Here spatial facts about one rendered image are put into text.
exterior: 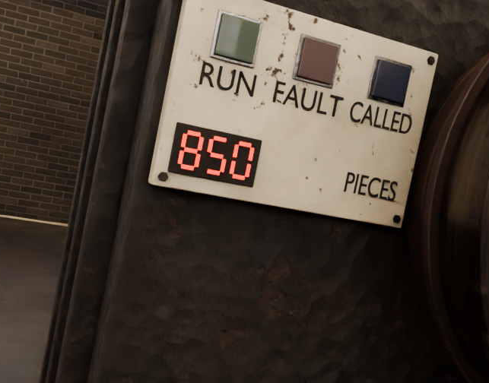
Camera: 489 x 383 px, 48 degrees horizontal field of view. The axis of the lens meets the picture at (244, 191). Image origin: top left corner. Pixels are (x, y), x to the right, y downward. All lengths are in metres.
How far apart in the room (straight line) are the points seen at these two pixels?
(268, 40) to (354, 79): 0.09
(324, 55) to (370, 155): 0.11
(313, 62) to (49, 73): 6.00
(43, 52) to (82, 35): 0.46
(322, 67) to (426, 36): 0.14
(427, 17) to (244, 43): 0.21
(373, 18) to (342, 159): 0.15
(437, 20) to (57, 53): 6.00
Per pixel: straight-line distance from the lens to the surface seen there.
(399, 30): 0.60
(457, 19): 0.65
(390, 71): 0.56
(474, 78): 0.54
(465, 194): 0.50
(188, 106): 0.49
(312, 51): 0.53
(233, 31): 0.50
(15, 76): 6.48
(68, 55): 6.49
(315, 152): 0.53
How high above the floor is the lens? 1.10
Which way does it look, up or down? 3 degrees down
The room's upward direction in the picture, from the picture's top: 11 degrees clockwise
